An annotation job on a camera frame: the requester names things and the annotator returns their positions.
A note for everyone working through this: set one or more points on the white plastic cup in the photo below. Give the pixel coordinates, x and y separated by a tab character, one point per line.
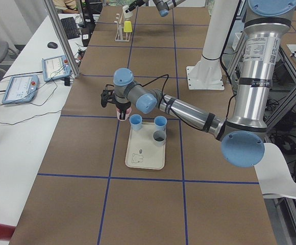
127	14

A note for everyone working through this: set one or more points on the blue cup far left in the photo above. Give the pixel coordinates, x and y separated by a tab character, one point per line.
136	122

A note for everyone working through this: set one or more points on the black keyboard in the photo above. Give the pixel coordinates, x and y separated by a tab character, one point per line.
70	27

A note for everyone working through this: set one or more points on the pink plastic cup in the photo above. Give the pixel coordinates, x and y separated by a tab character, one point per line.
128	113

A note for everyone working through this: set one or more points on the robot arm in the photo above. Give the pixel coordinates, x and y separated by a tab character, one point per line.
162	6
241	134

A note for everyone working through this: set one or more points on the small black adapter box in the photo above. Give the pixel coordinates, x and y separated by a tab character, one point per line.
67	81

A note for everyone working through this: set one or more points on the brown paper table cover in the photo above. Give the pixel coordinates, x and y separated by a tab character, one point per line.
85	194

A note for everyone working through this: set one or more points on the white wire cup rack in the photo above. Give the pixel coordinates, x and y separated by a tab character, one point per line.
121	36

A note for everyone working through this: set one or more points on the far teach pendant tablet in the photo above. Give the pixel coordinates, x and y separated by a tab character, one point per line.
55	68

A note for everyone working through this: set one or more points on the blue cup far right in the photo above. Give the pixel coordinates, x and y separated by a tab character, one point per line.
160	123

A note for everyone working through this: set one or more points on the grey plastic cup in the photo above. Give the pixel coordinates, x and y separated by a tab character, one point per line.
159	138

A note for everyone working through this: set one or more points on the white chair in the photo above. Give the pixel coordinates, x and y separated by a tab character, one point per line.
273	174

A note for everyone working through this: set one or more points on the black computer mouse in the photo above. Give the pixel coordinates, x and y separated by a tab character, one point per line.
52	45

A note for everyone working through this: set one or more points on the beige serving tray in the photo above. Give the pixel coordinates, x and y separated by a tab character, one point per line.
142	152

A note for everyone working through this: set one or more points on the teach pendant tablet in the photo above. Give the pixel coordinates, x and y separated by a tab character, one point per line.
55	68
21	89

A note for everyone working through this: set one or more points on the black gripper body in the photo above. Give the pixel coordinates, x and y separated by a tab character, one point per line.
137	4
122	105

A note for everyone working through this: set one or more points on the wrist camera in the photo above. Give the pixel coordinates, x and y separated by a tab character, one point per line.
107	97

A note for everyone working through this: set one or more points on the white camera mast column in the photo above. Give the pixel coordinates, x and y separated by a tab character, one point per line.
206	74

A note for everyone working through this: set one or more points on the near teach pendant tablet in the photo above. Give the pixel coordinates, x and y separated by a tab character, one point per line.
21	89

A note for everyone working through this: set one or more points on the blue cup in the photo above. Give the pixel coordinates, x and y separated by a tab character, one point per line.
136	122
160	123

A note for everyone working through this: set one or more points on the yellow plastic cup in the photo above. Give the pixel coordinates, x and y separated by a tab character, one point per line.
128	26

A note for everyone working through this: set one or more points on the aluminium frame post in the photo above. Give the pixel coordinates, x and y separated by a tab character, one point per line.
57	25

